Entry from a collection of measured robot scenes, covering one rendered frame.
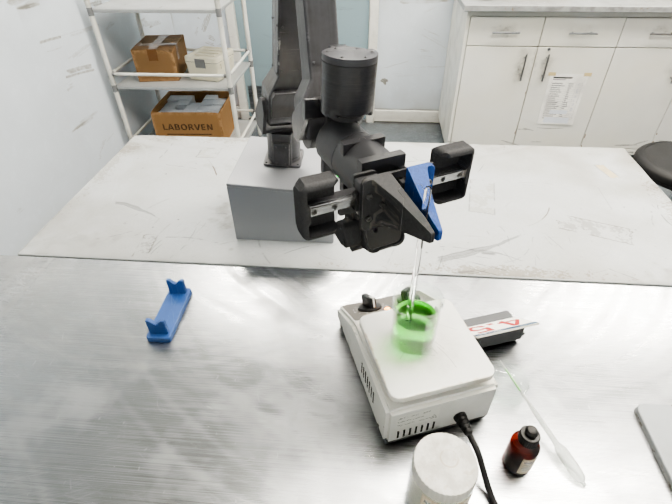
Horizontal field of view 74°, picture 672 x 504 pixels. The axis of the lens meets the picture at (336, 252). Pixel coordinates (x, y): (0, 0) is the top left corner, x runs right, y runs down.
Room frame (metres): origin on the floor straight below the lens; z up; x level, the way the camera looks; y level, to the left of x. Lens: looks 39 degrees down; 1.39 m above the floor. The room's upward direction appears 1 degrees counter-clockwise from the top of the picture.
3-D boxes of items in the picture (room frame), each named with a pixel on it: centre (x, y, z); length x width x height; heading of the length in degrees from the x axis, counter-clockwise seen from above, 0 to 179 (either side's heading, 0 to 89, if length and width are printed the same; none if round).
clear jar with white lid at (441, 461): (0.19, -0.10, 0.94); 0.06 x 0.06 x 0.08
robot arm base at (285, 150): (0.73, 0.09, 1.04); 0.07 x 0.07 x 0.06; 87
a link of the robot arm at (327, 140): (0.48, -0.01, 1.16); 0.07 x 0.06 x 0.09; 24
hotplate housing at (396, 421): (0.35, -0.09, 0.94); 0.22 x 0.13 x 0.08; 15
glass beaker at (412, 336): (0.33, -0.08, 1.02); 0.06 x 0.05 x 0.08; 125
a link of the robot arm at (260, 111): (0.72, 0.08, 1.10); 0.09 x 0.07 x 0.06; 110
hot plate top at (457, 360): (0.32, -0.10, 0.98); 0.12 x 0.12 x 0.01; 15
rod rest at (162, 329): (0.45, 0.24, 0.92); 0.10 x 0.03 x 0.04; 176
